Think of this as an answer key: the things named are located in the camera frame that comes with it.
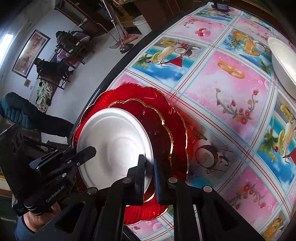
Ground large red wedding plate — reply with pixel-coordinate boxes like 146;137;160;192
72;83;188;225

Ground white foam plate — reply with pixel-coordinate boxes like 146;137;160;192
77;108;154;190

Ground white foam bowl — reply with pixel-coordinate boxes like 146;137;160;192
267;37;296;99

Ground small red glass plate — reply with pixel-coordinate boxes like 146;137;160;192
108;98;174;166

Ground person left hand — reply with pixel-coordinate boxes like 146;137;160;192
23;202;61;232

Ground man in teal jacket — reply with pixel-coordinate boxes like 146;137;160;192
1;92;74;138

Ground seated person dark clothes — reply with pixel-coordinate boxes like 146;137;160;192
33;58;74;89

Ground seated person patterned clothes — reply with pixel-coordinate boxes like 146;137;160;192
56;31;93;64

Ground colourful printed tablecloth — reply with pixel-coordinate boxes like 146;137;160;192
110;2;295;240

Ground white plastic bucket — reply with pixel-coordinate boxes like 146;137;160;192
132;15;152;36

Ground small black table device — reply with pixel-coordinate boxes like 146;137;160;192
212;0;230;13

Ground framed wall painting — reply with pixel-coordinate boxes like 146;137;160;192
12;30;50;78

